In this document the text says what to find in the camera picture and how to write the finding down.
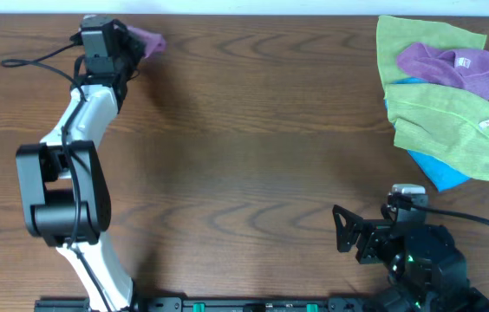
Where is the blue cloth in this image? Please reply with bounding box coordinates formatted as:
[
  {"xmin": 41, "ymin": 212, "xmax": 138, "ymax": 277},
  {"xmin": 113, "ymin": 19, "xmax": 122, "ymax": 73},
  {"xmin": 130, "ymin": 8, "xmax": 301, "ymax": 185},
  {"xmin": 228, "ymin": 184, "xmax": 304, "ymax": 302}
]
[{"xmin": 383, "ymin": 77, "xmax": 470, "ymax": 192}]

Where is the green cloth with label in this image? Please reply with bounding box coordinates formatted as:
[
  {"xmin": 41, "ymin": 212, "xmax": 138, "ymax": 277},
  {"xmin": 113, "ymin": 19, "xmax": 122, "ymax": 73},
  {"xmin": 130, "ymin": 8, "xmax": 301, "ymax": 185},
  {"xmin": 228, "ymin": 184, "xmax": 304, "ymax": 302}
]
[{"xmin": 385, "ymin": 83, "xmax": 489, "ymax": 181}]

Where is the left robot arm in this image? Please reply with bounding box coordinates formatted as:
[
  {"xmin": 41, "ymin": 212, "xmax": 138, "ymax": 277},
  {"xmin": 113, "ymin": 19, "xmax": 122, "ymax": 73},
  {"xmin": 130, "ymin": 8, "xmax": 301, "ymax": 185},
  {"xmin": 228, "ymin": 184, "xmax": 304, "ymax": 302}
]
[{"xmin": 16, "ymin": 16, "xmax": 145, "ymax": 311}]

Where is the left black cable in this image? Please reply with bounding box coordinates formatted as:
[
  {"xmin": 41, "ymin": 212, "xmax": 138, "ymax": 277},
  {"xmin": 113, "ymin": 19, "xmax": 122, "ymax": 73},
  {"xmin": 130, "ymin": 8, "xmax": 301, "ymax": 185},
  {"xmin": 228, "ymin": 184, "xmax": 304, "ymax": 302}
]
[{"xmin": 0, "ymin": 42, "xmax": 114, "ymax": 312}]

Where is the purple microfiber cloth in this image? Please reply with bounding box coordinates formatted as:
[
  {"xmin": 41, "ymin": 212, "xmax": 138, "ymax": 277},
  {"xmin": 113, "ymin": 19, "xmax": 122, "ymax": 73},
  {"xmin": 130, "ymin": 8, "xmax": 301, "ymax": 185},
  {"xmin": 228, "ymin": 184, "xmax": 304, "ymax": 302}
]
[{"xmin": 127, "ymin": 26, "xmax": 166, "ymax": 58}]

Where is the large green cloth top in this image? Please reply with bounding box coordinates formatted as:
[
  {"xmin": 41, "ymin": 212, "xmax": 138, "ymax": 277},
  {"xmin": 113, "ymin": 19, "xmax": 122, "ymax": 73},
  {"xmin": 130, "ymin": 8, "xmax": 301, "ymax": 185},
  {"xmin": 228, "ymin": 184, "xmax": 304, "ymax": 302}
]
[{"xmin": 376, "ymin": 16, "xmax": 487, "ymax": 88}]

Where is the purple cloth with label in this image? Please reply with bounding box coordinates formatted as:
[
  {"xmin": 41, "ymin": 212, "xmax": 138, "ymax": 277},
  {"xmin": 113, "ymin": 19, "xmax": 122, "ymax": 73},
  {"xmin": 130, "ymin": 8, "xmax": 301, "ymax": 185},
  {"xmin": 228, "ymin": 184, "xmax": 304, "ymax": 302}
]
[{"xmin": 396, "ymin": 42, "xmax": 489, "ymax": 100}]

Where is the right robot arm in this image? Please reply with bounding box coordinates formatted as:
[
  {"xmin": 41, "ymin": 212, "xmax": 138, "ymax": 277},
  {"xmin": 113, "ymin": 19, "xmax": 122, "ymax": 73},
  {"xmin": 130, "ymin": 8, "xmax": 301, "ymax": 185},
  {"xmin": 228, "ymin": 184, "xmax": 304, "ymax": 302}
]
[{"xmin": 332, "ymin": 192, "xmax": 489, "ymax": 312}]

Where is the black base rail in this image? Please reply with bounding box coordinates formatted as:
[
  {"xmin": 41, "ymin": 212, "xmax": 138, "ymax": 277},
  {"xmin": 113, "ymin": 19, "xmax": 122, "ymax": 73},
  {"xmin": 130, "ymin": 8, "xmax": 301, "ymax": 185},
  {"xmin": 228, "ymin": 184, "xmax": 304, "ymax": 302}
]
[{"xmin": 34, "ymin": 296, "xmax": 384, "ymax": 312}]

